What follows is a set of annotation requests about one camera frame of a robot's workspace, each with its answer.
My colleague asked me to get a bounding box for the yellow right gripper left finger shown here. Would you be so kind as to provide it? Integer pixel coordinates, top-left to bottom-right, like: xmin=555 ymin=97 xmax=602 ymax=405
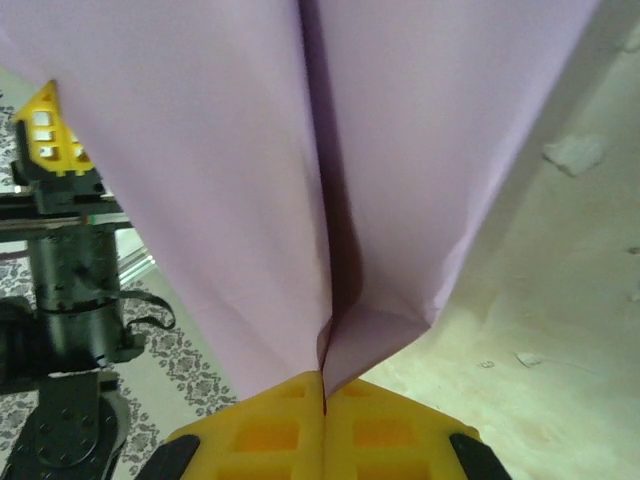
xmin=144 ymin=369 xmax=327 ymax=480

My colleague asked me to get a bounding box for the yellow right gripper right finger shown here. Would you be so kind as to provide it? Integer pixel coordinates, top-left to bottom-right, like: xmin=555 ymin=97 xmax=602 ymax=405
xmin=324 ymin=377 xmax=509 ymax=480

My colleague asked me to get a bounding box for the pink and purple wrapping paper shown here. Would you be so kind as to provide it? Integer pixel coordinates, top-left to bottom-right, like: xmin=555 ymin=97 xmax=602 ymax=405
xmin=0 ymin=0 xmax=604 ymax=401

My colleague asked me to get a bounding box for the aluminium frame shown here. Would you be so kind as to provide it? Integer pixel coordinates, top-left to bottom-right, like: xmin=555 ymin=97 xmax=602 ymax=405
xmin=117 ymin=247 xmax=156 ymax=276

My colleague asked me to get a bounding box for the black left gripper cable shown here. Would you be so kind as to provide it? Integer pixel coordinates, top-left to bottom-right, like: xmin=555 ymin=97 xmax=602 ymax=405
xmin=117 ymin=291 xmax=177 ymax=332

